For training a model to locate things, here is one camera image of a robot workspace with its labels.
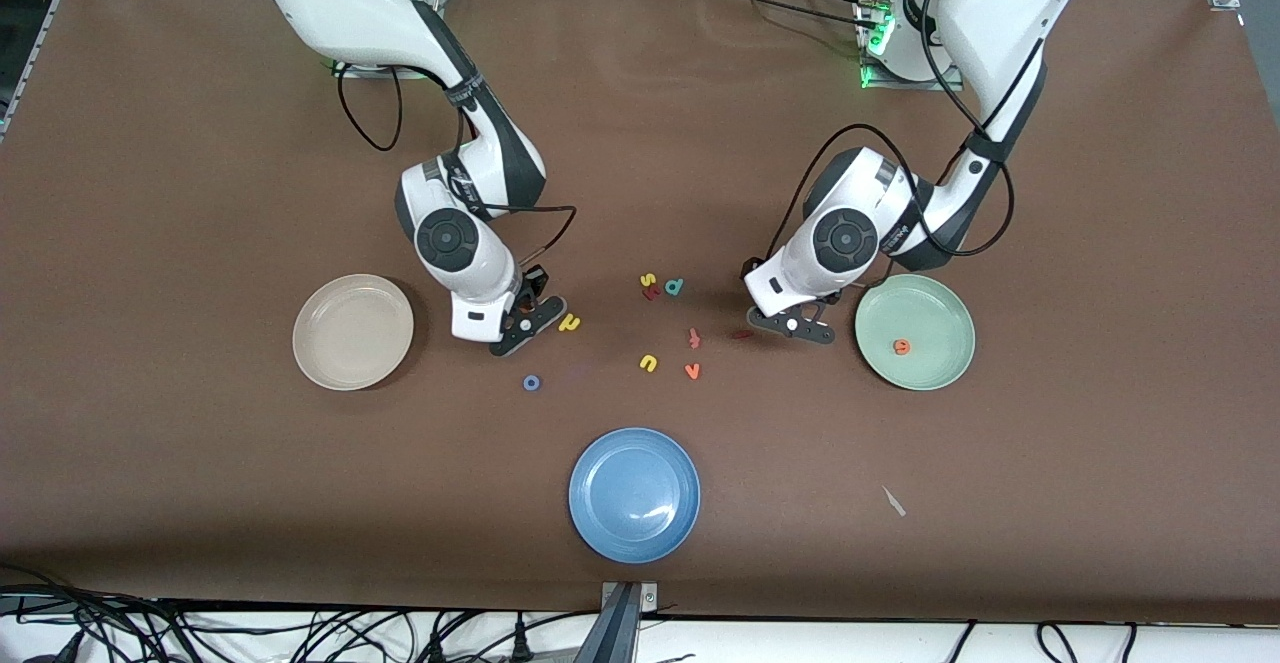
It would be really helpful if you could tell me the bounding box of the beige round plate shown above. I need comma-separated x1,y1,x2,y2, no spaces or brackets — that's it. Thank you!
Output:
292,274,415,391

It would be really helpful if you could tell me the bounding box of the green round plate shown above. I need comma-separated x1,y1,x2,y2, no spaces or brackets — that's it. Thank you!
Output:
854,274,977,391

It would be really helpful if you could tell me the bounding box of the blue round plate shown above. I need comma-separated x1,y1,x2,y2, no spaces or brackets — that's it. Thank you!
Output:
568,428,701,564

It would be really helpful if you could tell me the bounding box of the brown table mat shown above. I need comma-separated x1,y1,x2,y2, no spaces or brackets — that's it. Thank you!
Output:
0,0,1280,624

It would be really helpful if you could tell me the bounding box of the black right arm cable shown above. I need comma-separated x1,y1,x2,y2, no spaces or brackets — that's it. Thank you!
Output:
336,63,579,274

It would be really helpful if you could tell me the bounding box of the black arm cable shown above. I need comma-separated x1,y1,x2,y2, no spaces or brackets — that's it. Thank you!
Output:
765,0,1016,264
336,63,579,274

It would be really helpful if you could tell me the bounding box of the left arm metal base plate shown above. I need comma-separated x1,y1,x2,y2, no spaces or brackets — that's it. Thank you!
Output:
858,0,966,92

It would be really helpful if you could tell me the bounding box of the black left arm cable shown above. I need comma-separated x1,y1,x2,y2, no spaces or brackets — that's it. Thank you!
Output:
765,0,1016,264

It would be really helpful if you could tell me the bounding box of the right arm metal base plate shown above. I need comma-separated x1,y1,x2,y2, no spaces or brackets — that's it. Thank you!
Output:
330,0,443,77

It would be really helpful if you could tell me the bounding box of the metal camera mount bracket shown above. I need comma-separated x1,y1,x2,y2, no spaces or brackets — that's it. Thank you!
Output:
575,581,661,663

